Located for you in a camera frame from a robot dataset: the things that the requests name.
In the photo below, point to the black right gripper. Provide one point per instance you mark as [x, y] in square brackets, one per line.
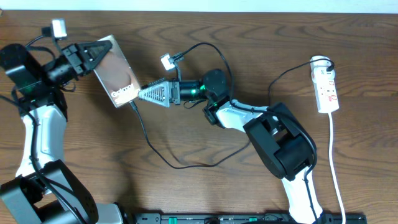
[171, 92]

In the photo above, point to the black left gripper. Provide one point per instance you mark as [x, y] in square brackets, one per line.
[77, 50]

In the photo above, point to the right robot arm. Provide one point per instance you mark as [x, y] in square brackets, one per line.
[282, 144]

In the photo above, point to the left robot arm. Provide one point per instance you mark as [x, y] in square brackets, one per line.
[45, 190]

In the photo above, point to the white USB charger adapter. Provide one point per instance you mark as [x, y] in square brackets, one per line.
[324, 66]

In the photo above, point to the white power strip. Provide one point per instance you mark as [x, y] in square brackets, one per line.
[325, 93]

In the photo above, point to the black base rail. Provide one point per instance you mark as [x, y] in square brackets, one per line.
[249, 218]

